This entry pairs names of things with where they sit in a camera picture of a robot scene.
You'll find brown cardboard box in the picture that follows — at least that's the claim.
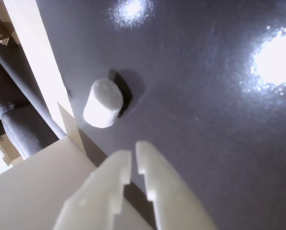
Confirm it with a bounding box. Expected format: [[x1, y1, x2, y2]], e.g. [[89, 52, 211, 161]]
[[0, 21, 21, 46]]

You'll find dark table mat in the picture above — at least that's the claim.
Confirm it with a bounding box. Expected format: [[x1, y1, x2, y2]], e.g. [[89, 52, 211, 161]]
[[35, 0, 286, 230]]

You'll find grey fabric sofa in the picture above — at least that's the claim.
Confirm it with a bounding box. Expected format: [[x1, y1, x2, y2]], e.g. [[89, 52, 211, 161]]
[[0, 19, 67, 160]]

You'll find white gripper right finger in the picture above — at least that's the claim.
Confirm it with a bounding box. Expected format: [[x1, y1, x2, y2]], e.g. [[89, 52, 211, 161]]
[[135, 140, 218, 230]]

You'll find white gauze roll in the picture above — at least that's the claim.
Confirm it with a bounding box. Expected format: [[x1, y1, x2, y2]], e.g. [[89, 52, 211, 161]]
[[83, 78, 124, 129]]

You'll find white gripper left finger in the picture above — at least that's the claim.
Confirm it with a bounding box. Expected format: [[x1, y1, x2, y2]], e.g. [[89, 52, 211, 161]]
[[53, 149, 132, 230]]

